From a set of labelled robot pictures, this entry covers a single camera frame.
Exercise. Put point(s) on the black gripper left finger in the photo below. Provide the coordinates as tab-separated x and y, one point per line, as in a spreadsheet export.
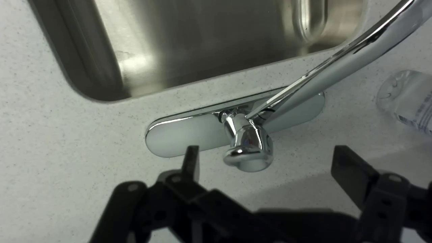
176	201

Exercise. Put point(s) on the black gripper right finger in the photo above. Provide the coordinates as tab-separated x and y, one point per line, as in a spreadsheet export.
388	201

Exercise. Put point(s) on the chrome tap faucet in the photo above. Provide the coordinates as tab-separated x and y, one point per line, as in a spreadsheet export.
243	126

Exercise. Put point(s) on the clear plastic water bottle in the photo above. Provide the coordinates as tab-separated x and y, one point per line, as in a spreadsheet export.
407	96

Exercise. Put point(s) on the stainless steel sink basin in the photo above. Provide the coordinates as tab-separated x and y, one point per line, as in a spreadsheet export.
112	50

